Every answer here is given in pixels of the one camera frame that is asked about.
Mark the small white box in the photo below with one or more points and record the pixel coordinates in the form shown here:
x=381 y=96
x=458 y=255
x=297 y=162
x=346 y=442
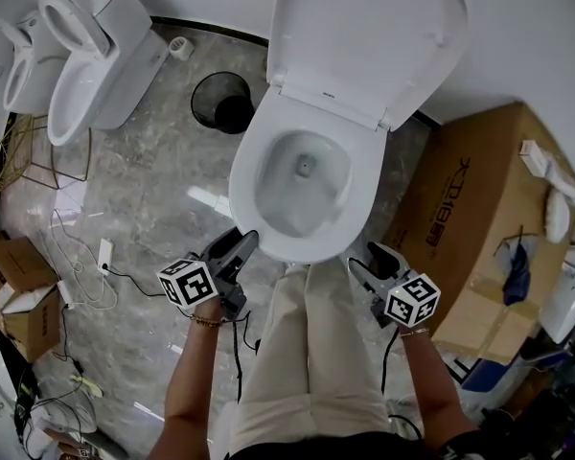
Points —
x=534 y=157

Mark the large cardboard box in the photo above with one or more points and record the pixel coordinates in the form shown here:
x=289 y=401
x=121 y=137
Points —
x=460 y=209

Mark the tall tank white toilet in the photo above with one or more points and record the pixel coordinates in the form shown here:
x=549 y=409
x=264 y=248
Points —
x=115 y=65

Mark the person's beige trousers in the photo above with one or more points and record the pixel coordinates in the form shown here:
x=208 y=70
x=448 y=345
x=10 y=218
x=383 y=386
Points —
x=306 y=352

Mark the open small cardboard box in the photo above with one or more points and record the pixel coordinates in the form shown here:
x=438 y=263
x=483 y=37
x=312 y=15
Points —
x=14 y=276

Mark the dark blue cloth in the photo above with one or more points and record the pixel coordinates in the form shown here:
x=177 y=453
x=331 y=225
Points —
x=516 y=276

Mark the person's right forearm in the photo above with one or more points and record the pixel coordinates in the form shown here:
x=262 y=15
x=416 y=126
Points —
x=436 y=386

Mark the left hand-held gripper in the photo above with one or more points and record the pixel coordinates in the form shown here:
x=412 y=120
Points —
x=191 y=285

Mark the black mesh waste bin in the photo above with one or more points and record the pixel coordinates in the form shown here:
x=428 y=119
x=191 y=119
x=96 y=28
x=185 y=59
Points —
x=211 y=94

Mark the small white slotted cup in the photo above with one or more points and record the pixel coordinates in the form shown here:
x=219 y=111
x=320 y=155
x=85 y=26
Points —
x=180 y=48

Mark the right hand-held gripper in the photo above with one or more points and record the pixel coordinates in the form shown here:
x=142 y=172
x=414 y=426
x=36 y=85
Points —
x=412 y=300

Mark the blue and white flat box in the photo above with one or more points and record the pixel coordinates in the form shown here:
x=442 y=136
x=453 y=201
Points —
x=484 y=376

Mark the person's black shirt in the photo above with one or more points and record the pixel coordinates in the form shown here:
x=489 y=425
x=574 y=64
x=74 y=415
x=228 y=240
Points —
x=364 y=448

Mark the person's left forearm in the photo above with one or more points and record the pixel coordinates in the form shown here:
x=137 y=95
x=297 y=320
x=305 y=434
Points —
x=196 y=381

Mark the white power adapter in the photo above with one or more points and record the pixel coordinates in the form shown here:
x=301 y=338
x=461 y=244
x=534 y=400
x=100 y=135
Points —
x=66 y=294

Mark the small rounded white toilet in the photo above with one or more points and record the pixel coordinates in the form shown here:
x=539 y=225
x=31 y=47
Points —
x=21 y=65

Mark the white toilet seat and lid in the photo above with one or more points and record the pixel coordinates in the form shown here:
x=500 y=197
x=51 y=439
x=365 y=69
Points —
x=364 y=41

